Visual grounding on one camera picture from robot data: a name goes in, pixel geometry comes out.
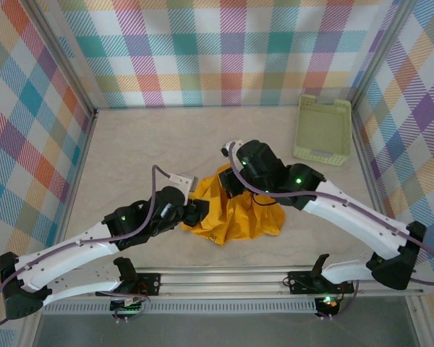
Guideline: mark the light green plastic basket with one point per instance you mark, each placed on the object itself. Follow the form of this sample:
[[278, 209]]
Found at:
[[322, 126]]

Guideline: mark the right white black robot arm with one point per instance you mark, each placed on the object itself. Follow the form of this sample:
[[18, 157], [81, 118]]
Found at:
[[354, 220]]

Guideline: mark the aluminium side rail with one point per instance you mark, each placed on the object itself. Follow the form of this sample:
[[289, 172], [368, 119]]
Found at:
[[81, 162], [367, 162]]

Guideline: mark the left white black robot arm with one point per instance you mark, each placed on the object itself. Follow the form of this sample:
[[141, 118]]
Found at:
[[68, 253]]

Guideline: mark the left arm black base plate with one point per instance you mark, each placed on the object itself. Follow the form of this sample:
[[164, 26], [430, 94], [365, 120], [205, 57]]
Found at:
[[152, 283]]

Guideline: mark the aluminium corner post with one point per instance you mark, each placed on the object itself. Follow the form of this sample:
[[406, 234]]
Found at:
[[64, 54], [377, 54]]

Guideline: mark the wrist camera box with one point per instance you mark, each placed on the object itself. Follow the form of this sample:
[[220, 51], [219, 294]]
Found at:
[[234, 143], [186, 180]]

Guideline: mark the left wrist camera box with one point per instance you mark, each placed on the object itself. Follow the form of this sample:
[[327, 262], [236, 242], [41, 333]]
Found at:
[[186, 180]]

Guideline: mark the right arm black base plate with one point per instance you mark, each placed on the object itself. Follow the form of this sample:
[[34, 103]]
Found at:
[[298, 282]]

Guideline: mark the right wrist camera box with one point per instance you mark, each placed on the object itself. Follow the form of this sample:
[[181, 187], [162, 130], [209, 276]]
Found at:
[[234, 143]]

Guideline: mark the yellow t-shirt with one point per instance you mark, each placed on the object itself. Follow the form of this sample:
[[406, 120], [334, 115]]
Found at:
[[238, 220]]

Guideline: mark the aluminium frame leg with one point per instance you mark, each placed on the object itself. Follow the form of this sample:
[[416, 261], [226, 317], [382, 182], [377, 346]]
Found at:
[[29, 338], [421, 332]]

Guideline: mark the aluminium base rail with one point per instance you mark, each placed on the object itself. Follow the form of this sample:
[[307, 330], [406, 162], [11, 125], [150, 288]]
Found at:
[[220, 283]]

